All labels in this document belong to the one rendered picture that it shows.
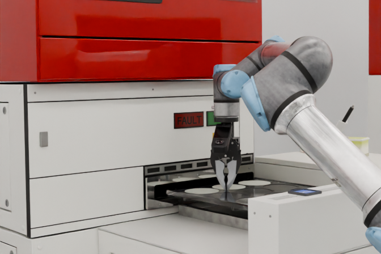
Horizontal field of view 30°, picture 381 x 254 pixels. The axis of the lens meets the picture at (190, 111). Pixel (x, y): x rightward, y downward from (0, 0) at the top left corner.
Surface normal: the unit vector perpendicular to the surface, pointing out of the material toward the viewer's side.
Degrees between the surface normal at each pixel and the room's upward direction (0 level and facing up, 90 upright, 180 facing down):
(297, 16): 90
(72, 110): 90
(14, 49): 90
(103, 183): 90
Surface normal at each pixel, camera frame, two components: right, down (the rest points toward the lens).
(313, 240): 0.65, 0.04
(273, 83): -0.25, -0.44
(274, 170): -0.77, 0.04
